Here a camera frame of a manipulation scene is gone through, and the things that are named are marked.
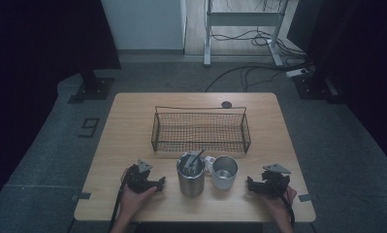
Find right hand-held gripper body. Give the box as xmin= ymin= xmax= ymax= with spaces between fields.
xmin=259 ymin=163 xmax=292 ymax=199

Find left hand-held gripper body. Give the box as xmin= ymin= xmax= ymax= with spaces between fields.
xmin=125 ymin=158 xmax=157 ymax=195

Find white mug with steel interior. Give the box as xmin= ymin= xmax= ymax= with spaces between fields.
xmin=204 ymin=154 xmax=240 ymax=191

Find stainless steel tumbler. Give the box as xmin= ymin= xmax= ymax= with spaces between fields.
xmin=176 ymin=151 xmax=207 ymax=198

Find clear plastic tumbler lid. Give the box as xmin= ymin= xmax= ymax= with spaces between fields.
xmin=182 ymin=151 xmax=201 ymax=171

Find bent metal straw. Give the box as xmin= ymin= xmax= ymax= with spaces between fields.
xmin=186 ymin=149 xmax=206 ymax=172

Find black wire mesh basket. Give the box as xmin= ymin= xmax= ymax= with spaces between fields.
xmin=150 ymin=105 xmax=252 ymax=154

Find person's right hand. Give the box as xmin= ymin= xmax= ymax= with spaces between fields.
xmin=262 ymin=185 xmax=298 ymax=224

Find person's left hand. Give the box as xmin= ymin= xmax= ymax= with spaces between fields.
xmin=119 ymin=168 xmax=159 ymax=222

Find black stand base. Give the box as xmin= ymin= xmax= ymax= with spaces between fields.
xmin=292 ymin=71 xmax=344 ymax=105
xmin=68 ymin=69 xmax=115 ymax=105

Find white power strip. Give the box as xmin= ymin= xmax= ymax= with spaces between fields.
xmin=284 ymin=67 xmax=310 ymax=79

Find black curtain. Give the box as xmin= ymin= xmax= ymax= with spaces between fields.
xmin=0 ymin=0 xmax=122 ymax=215
xmin=286 ymin=0 xmax=387 ymax=173

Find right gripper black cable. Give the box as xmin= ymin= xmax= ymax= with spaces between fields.
xmin=268 ymin=178 xmax=296 ymax=228

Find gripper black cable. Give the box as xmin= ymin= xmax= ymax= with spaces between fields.
xmin=109 ymin=181 xmax=128 ymax=233
xmin=268 ymin=178 xmax=296 ymax=228

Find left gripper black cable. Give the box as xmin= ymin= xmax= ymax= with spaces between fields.
xmin=109 ymin=181 xmax=128 ymax=233

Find long black floor cable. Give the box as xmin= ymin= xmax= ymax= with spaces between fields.
xmin=205 ymin=62 xmax=313 ymax=93

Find tangled black cable bundle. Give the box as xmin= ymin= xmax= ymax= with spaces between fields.
xmin=210 ymin=28 xmax=308 ymax=60

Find white metal desk frame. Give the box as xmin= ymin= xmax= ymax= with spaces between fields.
xmin=203 ymin=0 xmax=292 ymax=68

